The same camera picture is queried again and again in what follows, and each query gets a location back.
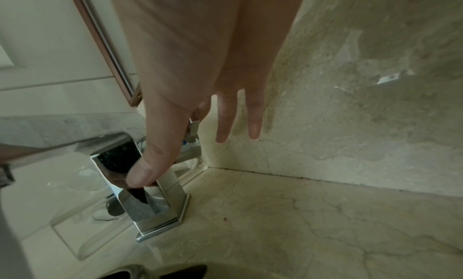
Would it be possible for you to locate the chrome square faucet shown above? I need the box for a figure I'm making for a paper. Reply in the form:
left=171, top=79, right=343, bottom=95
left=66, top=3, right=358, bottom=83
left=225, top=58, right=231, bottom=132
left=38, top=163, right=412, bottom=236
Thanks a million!
left=90, top=132, right=202, bottom=243

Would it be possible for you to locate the wood-framed wall mirror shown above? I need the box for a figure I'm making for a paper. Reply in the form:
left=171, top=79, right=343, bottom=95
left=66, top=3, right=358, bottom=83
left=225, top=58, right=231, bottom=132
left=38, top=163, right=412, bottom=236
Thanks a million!
left=67, top=0, right=144, bottom=107

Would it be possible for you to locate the stainless steel electric kettle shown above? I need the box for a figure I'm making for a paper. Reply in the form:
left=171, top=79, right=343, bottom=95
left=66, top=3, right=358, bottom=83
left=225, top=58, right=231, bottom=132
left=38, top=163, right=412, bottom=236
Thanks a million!
left=108, top=263, right=208, bottom=279

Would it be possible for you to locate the person's right hand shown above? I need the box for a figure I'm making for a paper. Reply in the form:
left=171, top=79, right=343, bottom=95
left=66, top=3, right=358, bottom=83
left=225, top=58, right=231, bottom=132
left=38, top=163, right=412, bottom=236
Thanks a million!
left=108, top=0, right=309, bottom=188

